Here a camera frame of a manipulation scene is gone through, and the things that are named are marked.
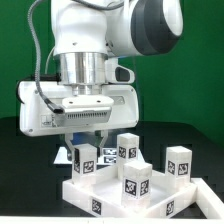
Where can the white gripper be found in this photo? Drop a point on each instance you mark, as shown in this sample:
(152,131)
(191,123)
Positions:
(116,107)

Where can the white square table top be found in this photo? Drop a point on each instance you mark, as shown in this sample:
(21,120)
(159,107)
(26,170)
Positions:
(103,198)

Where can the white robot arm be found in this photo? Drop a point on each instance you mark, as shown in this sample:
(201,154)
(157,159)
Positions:
(93,92)

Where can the white marker sheet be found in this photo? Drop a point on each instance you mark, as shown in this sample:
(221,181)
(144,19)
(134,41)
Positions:
(108,157)

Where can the white obstacle bar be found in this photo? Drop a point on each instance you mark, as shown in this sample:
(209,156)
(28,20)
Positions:
(208,202)

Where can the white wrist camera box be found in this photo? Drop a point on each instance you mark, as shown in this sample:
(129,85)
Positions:
(117,74)

